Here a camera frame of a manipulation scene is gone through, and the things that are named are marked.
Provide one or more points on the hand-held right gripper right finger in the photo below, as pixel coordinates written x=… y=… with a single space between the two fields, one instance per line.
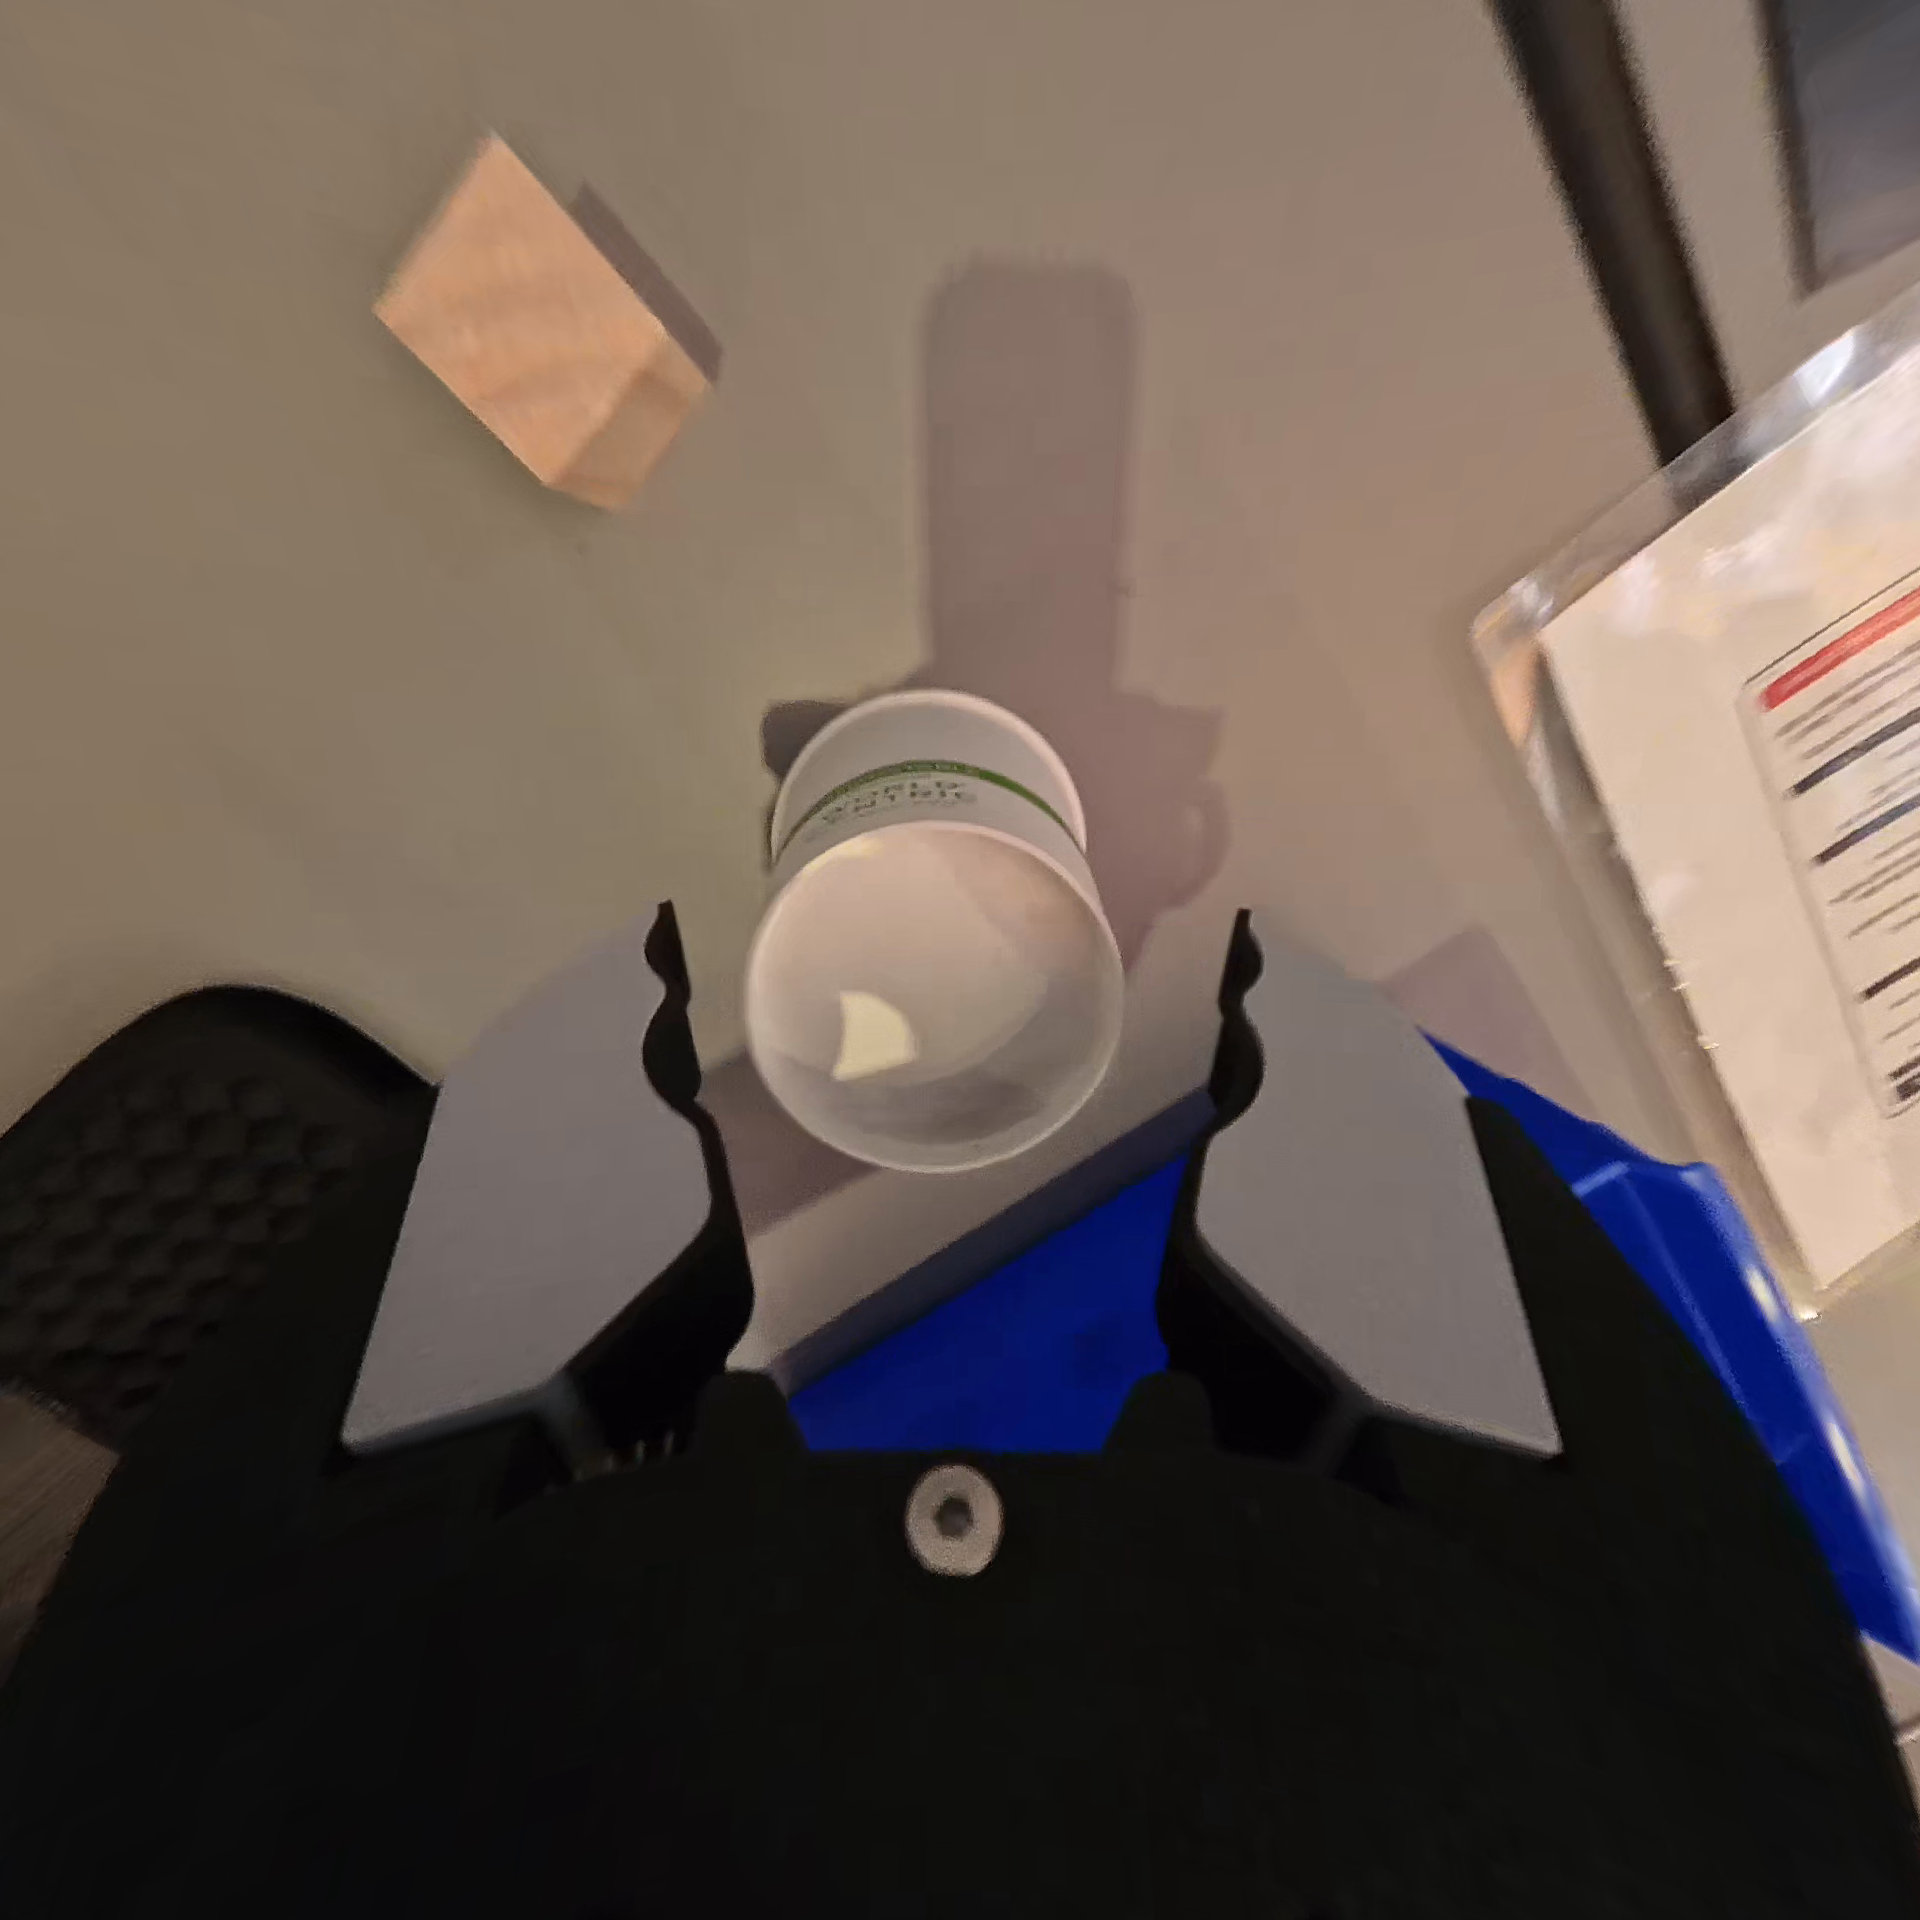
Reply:
x=1350 y=1200

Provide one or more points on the black mesh pad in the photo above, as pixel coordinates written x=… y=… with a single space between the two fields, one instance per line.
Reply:
x=182 y=1200

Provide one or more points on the blue plastic bin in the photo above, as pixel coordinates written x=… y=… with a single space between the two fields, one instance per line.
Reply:
x=1019 y=1350

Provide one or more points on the white paper cup green band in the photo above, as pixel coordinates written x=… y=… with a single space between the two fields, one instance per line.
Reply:
x=931 y=975

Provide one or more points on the acrylic sheet with printed paper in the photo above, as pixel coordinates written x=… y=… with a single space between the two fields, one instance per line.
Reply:
x=1681 y=931

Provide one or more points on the wooden cube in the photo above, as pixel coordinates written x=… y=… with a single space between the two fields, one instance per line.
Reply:
x=510 y=316

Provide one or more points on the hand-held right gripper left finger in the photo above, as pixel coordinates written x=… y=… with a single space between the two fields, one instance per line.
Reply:
x=525 y=1200

